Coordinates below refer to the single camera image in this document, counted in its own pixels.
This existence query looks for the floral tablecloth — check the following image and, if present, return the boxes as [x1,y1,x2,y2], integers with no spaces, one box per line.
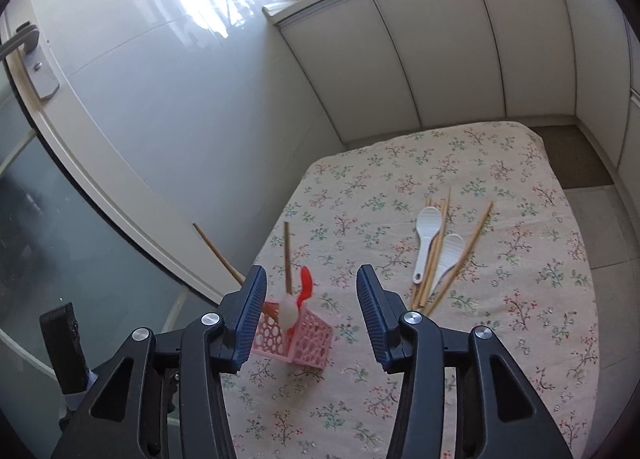
[222,122,599,458]

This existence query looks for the red plastic spoon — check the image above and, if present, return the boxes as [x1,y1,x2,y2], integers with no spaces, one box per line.
[296,266,314,309]

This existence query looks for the small white plastic spoon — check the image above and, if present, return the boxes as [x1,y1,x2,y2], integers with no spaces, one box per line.
[412,206,442,285]

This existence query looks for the white door frame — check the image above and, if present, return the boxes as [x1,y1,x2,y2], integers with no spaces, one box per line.
[6,34,239,303]

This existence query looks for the white lower kitchen cabinets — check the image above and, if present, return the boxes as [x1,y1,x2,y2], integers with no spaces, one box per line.
[269,0,639,168]

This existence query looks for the brown floor mat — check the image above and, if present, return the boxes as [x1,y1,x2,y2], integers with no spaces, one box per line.
[533,125,613,190]

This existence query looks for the pink perforated utensil basket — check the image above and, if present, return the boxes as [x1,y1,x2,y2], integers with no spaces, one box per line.
[252,304,333,369]

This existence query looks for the white ridged rice paddle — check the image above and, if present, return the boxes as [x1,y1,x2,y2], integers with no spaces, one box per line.
[431,234,465,293]

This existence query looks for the silver door handle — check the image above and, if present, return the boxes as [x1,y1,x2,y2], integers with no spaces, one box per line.
[0,21,60,101]

